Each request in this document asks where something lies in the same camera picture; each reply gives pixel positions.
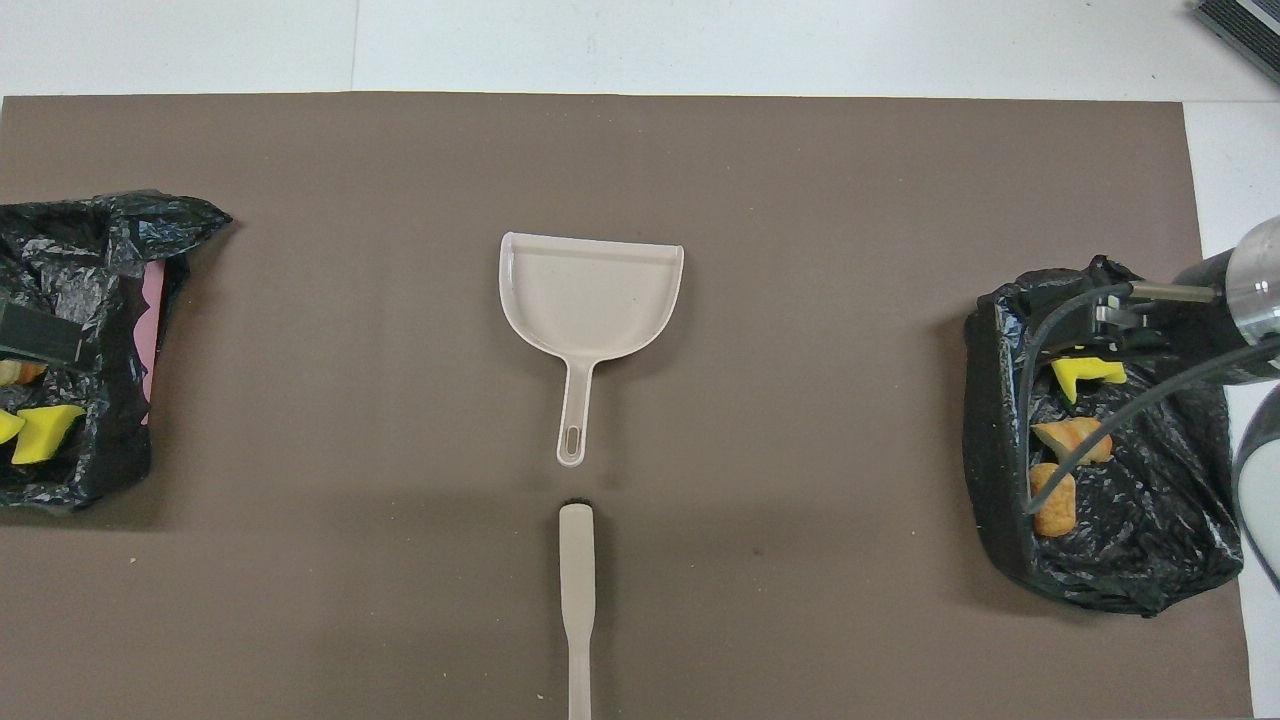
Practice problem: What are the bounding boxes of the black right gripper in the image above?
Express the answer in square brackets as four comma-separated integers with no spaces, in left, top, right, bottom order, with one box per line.
[1095,252,1243,356]

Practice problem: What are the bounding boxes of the brown table mat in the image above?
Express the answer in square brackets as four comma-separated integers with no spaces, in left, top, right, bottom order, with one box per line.
[0,92,1253,720]

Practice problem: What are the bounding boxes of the brown fried nugget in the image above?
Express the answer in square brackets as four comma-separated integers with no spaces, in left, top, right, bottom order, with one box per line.
[1028,462,1078,539]

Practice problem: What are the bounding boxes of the large notched yellow sponge piece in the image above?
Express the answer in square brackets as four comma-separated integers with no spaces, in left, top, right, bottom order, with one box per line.
[1050,356,1128,404]

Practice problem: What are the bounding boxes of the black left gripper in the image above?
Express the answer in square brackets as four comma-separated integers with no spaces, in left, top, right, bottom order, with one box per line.
[0,300,85,368]

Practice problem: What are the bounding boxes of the pink plastic bin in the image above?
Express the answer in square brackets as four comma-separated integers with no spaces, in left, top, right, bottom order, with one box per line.
[135,260,166,426]

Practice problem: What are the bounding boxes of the black trash bag liner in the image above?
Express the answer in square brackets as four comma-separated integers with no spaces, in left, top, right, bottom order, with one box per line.
[963,255,1246,616]

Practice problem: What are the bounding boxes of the dark ribbed panel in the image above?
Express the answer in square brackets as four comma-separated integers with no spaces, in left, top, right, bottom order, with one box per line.
[1190,0,1280,86]

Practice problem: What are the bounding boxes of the beige brush with black bristles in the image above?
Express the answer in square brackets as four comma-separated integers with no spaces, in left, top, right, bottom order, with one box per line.
[559,497,597,720]

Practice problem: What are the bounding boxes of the black trash bag over pink bin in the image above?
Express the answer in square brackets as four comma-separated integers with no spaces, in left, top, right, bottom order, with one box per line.
[0,190,234,514]

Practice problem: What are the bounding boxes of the beige plastic dustpan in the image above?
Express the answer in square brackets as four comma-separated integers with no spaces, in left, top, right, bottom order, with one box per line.
[498,232,686,469]

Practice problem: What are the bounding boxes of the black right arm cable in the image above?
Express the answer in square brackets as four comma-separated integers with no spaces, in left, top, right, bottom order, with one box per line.
[1020,283,1280,516]

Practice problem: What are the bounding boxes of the golden flaky pastry piece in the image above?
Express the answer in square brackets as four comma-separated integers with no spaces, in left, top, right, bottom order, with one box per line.
[1032,417,1114,468]

